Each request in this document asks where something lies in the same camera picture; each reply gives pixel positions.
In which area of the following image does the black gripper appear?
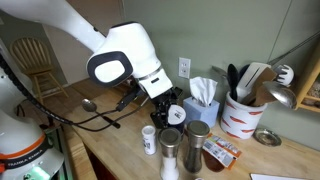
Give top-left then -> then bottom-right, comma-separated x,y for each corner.
150,87 -> 183,129

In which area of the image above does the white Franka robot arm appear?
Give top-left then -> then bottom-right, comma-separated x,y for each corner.
0,0 -> 176,180

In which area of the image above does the blue tissue box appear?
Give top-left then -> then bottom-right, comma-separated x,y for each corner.
183,97 -> 220,128

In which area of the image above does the small white container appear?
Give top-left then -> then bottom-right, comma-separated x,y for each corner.
141,125 -> 157,155

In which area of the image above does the pepper grinder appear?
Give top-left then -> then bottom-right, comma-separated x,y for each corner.
184,120 -> 210,173

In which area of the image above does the orange packet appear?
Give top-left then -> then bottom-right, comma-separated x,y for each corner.
203,133 -> 242,169

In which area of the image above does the white orange utensil crock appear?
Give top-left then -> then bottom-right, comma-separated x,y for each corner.
220,93 -> 267,139

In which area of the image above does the small metal dish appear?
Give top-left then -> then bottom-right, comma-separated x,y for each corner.
253,128 -> 282,147

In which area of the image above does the metal ladle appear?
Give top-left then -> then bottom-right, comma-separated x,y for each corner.
253,81 -> 297,109

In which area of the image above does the wooden chair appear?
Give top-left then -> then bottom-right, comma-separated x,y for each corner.
10,37 -> 68,104

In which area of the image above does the white wall outlet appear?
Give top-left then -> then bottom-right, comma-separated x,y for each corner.
178,57 -> 191,78

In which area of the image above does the metal spoon with black handle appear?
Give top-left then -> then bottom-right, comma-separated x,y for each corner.
81,99 -> 121,129

